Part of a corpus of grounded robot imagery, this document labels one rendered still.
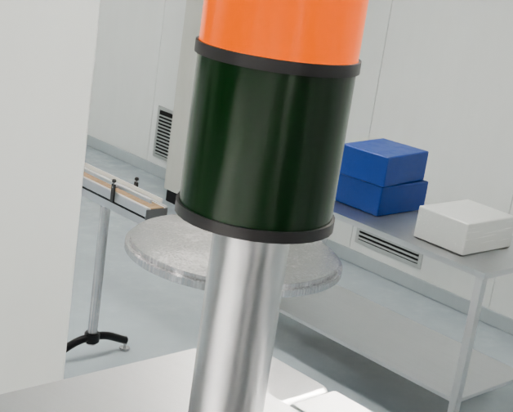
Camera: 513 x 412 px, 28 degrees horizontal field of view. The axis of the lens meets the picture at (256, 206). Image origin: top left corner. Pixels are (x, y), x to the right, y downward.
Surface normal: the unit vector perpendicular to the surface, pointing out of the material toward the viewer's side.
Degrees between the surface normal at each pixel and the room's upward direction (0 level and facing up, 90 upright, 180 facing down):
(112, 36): 90
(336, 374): 0
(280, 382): 0
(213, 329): 90
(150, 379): 0
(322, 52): 90
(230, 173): 90
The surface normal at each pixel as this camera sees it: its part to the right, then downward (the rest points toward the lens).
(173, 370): 0.14, -0.95
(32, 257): 0.67, 0.29
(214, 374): -0.41, 0.19
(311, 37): 0.34, 0.30
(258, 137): -0.11, 0.25
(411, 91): -0.72, 0.09
